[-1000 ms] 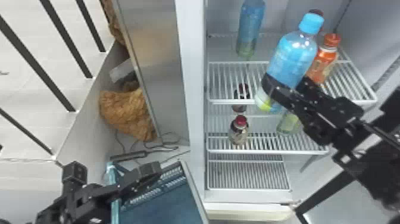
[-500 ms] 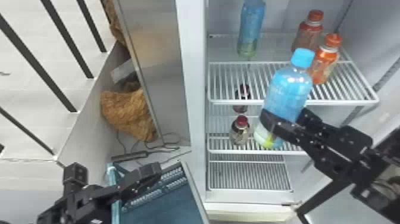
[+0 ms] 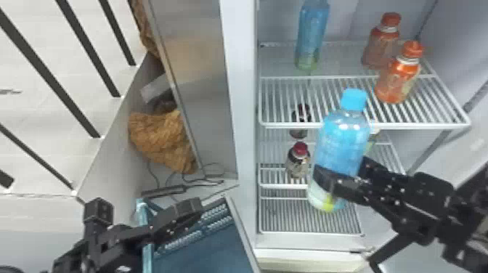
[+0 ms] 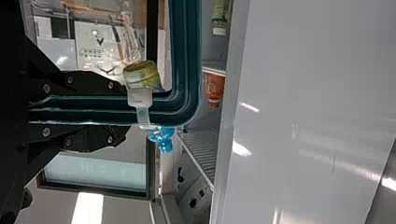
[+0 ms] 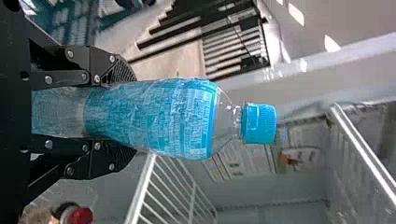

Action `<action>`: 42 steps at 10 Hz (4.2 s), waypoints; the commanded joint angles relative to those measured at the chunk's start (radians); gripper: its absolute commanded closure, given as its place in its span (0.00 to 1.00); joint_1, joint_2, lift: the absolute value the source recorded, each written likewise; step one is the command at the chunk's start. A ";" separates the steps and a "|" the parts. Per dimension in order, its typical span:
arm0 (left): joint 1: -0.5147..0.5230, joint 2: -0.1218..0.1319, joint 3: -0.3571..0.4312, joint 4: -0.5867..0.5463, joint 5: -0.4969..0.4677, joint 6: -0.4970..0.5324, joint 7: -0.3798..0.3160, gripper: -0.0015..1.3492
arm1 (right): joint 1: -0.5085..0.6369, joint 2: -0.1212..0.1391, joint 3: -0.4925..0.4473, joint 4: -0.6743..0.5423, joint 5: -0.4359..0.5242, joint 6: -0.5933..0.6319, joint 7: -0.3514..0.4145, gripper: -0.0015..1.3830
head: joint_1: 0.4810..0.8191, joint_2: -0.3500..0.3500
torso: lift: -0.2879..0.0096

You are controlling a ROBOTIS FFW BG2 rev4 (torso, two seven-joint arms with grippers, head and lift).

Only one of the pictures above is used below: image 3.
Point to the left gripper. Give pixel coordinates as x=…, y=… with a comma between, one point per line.
x=110, y=251

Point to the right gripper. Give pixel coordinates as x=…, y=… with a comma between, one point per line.
x=425, y=207

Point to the blue bottle with blue cap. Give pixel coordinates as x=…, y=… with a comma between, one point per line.
x=341, y=145

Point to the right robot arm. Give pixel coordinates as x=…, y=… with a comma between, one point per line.
x=472, y=202

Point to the blue basket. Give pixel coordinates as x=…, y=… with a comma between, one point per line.
x=206, y=251

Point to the dark bottle with red cap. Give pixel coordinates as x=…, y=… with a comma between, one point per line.
x=298, y=162

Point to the brown woven bag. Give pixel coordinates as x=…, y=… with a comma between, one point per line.
x=162, y=139

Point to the orange bottle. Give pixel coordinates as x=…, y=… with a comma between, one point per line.
x=398, y=78

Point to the white fridge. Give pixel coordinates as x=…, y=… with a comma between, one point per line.
x=240, y=114

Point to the tall blue bottle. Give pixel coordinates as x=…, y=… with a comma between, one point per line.
x=312, y=34

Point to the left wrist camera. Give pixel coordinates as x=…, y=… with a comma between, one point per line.
x=98, y=210

